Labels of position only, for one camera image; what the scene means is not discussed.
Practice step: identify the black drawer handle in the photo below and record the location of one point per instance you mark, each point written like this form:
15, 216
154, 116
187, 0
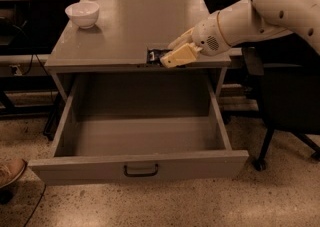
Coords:
140, 172

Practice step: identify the white wall outlet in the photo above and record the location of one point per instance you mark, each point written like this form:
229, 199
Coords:
15, 70

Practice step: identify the open grey top drawer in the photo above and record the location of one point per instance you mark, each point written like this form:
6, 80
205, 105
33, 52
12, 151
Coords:
93, 143

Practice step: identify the black office chair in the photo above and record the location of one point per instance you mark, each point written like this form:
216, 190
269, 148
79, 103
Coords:
285, 78

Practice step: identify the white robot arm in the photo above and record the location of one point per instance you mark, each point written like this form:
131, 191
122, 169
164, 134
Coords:
301, 17

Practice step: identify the white ceramic bowl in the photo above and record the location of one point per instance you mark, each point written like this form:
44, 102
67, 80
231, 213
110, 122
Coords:
83, 14

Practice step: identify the tan shoe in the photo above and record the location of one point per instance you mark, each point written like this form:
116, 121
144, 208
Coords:
11, 172

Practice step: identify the blue rxbar blueberry wrapper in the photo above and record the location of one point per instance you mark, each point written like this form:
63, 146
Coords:
154, 55

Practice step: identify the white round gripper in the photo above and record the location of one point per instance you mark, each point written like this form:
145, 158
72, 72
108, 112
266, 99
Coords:
207, 35

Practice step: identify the grey metal drawer cabinet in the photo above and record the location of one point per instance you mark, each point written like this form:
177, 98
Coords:
107, 64

